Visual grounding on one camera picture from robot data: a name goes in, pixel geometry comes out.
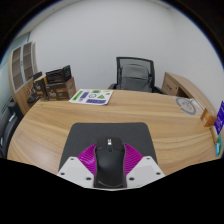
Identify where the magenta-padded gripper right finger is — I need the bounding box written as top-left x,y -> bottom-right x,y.
123,142 -> 166,189

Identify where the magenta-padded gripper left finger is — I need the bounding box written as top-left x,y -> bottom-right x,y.
56,143 -> 98,189

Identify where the black computer mouse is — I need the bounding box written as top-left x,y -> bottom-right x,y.
92,135 -> 128,189

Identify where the dark grey mouse pad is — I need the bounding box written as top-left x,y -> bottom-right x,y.
58,122 -> 158,172

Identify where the white printed sheet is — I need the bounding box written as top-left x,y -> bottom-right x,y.
68,88 -> 114,106

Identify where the round grey printed sheet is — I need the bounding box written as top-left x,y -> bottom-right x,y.
175,96 -> 198,116

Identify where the small tan box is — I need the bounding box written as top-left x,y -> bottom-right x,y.
210,125 -> 219,144

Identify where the black leather office chair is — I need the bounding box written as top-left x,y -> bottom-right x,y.
0,101 -> 24,158

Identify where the large brown cardboard box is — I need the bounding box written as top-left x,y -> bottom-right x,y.
44,77 -> 78,102

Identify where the orange-brown cardboard box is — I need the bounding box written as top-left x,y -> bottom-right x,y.
199,108 -> 218,128

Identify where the small black chair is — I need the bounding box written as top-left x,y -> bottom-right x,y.
27,71 -> 44,104

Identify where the small brown cardboard box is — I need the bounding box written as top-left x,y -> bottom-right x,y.
32,75 -> 48,101

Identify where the purple standing card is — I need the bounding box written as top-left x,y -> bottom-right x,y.
214,100 -> 224,136

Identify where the wooden side desk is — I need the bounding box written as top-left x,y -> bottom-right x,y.
161,71 -> 219,113

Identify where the grey mesh office chair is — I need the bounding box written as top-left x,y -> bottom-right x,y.
108,56 -> 166,94

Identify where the black cardboard box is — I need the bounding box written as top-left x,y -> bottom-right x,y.
45,64 -> 73,85

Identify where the wooden shelf unit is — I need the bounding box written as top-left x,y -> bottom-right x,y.
8,41 -> 39,114

